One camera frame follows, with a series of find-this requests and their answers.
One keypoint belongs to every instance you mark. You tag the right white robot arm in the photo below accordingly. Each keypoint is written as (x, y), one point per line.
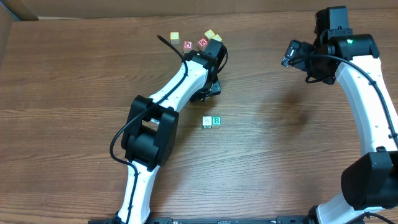
(337, 55)

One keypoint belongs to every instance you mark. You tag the yellow block far left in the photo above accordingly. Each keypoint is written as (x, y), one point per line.
(174, 38)

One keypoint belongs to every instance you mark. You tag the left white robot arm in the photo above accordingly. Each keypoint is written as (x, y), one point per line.
(146, 141)

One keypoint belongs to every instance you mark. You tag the green block letter B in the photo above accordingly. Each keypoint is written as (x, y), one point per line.
(216, 122)

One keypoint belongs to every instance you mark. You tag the red block letter O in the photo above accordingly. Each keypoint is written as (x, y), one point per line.
(187, 46)

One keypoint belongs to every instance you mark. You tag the yellow block letter G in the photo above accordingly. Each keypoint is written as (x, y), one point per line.
(209, 34)

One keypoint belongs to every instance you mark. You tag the red block letter M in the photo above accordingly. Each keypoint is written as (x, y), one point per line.
(202, 44)

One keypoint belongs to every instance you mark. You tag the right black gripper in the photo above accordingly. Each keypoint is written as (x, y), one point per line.
(302, 50)

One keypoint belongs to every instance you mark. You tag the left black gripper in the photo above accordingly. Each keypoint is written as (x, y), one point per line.
(214, 87)

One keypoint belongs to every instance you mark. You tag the natural block swirl picture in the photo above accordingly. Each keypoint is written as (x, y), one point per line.
(207, 122)

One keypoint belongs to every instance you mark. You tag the yellow block letter C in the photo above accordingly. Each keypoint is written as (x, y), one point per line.
(217, 37)

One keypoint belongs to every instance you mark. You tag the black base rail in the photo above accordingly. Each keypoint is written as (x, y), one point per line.
(278, 220)

